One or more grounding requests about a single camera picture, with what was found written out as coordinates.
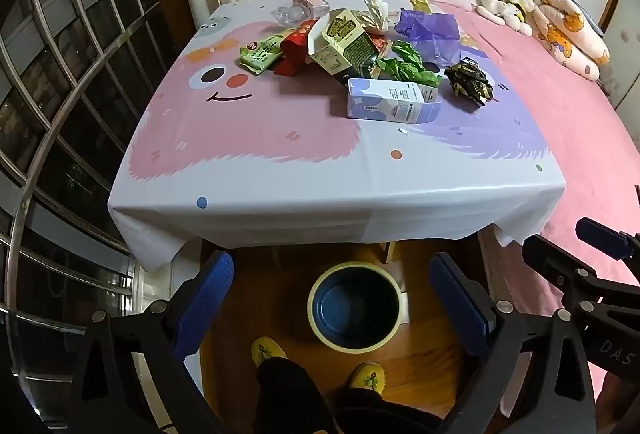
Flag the yellow slipper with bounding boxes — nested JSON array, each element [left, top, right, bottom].
[[250, 336, 288, 368], [347, 362, 386, 395]]

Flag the left yellow slipper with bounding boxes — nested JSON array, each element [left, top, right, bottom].
[[250, 336, 288, 368]]

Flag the metal window grille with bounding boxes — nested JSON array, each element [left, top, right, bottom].
[[1, 0, 174, 433]]

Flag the white plush toy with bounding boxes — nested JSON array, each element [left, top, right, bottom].
[[475, 0, 536, 36]]

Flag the cartoon printed tablecloth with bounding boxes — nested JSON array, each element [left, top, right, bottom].
[[108, 0, 565, 270]]

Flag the right yellow slipper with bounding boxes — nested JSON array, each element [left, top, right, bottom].
[[347, 362, 386, 395]]

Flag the clear plastic cup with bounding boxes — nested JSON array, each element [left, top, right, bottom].
[[271, 4, 309, 28]]

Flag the pink bed blanket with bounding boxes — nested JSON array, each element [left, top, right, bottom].
[[382, 0, 640, 395]]

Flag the pink strawberry milk carton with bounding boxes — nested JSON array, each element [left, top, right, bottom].
[[293, 0, 331, 20]]

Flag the purple white milk carton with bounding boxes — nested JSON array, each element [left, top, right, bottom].
[[347, 78, 442, 124]]

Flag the rolled bear print quilt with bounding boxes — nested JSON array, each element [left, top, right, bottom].
[[530, 0, 611, 82]]

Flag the purple plastic bag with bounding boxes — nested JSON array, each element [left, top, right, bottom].
[[395, 9, 461, 68]]

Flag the green cream carton box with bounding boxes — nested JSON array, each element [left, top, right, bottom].
[[307, 9, 378, 82]]

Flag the red snack bag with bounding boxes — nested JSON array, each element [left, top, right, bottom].
[[272, 19, 317, 77]]

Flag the green snack wrapper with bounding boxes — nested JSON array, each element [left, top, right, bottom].
[[239, 30, 291, 75]]

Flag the black yellow wrapper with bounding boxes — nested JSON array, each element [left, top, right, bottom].
[[444, 56, 494, 106]]

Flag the blue and cream trash bin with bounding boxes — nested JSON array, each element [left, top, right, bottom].
[[307, 261, 402, 355]]

